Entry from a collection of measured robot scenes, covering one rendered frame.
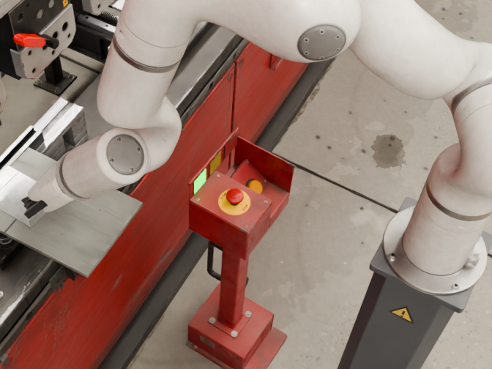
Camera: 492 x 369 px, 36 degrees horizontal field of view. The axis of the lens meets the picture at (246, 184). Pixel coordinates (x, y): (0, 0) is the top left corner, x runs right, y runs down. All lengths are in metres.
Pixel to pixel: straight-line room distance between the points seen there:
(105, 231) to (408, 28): 0.70
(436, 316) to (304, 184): 1.36
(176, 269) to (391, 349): 1.02
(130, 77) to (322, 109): 2.05
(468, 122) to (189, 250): 1.53
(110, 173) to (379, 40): 0.42
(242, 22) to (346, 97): 2.19
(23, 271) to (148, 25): 0.75
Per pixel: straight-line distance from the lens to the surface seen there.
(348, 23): 0.83
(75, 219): 1.43
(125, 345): 2.35
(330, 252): 2.59
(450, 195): 1.22
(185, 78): 1.82
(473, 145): 1.09
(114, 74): 0.99
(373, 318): 1.55
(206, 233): 1.77
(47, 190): 1.26
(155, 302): 2.40
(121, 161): 1.11
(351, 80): 3.11
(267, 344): 2.39
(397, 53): 0.96
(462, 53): 1.04
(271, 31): 0.84
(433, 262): 1.37
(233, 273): 2.00
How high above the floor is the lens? 2.17
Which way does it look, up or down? 53 degrees down
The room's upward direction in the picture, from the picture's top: 5 degrees clockwise
